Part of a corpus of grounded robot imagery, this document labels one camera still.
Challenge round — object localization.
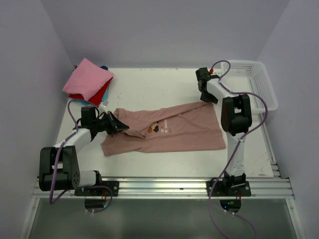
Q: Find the dusty pink printed t shirt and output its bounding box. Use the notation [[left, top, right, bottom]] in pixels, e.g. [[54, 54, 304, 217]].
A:
[[101, 102, 226, 156]]

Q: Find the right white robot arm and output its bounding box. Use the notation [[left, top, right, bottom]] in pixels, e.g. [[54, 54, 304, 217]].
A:
[[195, 68, 252, 197]]

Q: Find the red t shirt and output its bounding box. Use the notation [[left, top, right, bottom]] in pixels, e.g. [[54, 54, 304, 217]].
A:
[[68, 74, 113, 107]]

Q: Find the aluminium mounting rail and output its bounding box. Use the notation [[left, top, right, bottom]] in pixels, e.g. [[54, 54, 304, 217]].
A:
[[32, 176, 296, 199]]

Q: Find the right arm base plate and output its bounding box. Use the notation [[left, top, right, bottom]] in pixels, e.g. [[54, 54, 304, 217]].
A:
[[206, 178, 252, 197]]

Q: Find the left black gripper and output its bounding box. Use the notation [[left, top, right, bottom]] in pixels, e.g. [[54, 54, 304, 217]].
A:
[[93, 111, 129, 135]]

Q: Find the white plastic basket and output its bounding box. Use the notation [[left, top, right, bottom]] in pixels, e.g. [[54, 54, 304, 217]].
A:
[[221, 60, 278, 111]]

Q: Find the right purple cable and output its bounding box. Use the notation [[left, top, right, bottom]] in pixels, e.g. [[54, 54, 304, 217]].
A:
[[208, 60, 269, 239]]

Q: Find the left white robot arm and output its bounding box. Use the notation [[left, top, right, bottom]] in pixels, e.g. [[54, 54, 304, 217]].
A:
[[38, 106, 129, 196]]

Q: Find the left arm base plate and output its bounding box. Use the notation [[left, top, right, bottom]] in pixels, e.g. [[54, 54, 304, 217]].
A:
[[74, 181, 120, 197]]

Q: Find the teal t shirt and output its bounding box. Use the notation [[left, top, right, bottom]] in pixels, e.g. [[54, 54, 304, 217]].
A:
[[71, 65, 112, 107]]

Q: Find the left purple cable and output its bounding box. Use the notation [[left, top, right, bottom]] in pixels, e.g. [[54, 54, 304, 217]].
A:
[[49, 99, 114, 214]]

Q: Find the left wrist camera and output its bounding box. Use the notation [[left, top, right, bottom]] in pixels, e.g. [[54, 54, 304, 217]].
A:
[[100, 100, 109, 108]]

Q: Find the purple cable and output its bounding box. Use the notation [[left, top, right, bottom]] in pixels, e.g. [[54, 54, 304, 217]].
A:
[[49, 99, 114, 214], [208, 60, 269, 239]]

